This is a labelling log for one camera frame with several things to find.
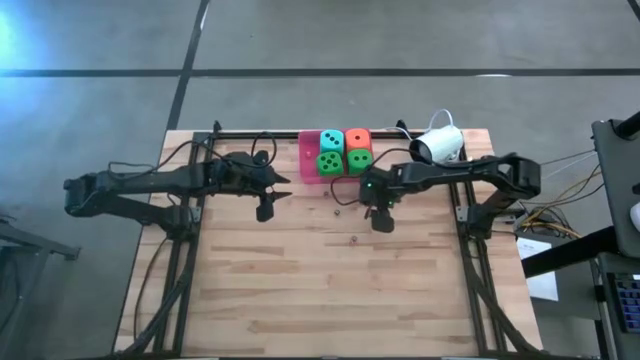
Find pink plastic tray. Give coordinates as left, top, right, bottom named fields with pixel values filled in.
left=298, top=128, right=375, bottom=185

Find thin grey cables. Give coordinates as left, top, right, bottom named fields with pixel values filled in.
left=539, top=148, right=599, bottom=177

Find black aluminium table frame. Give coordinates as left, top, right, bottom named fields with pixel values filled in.
left=122, top=129, right=544, bottom=359

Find white spotlight cable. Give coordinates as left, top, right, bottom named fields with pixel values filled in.
left=428, top=108, right=455, bottom=132

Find computer keyboard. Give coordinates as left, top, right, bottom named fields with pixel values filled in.
left=612, top=272, right=640, bottom=335

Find grey metal stand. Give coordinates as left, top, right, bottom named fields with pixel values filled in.
left=0, top=218, right=82, bottom=360

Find thin dark cable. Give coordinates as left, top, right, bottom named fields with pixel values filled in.
left=132, top=234, right=174, bottom=341

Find orange foam die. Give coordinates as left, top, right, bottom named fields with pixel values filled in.
left=345, top=128, right=374, bottom=151

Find white paper sheet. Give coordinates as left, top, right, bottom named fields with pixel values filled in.
left=516, top=237, right=560, bottom=303

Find black metal beam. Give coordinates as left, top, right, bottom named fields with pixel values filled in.
left=522, top=225, right=619, bottom=279

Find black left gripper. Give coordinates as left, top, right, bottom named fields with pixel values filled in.
left=219, top=148, right=293, bottom=224

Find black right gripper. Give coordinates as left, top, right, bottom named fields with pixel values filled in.
left=358, top=167, right=401, bottom=235

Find yellow cable bundle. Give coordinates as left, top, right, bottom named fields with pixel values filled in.
left=519, top=164, right=604, bottom=240

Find green foam die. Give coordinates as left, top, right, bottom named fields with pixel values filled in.
left=346, top=148, right=375, bottom=176
left=315, top=151, right=346, bottom=178

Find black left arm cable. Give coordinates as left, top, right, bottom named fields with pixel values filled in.
left=106, top=130, right=279, bottom=177

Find teal foam die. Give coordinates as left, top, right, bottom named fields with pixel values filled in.
left=319, top=129, right=346, bottom=154

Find dark grey cart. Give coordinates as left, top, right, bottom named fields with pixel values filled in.
left=592, top=117, right=640, bottom=259

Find white camera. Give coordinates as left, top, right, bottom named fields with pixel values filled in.
left=409, top=124, right=465, bottom=165

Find black cart pole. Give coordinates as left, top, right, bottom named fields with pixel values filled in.
left=613, top=110, right=640, bottom=140

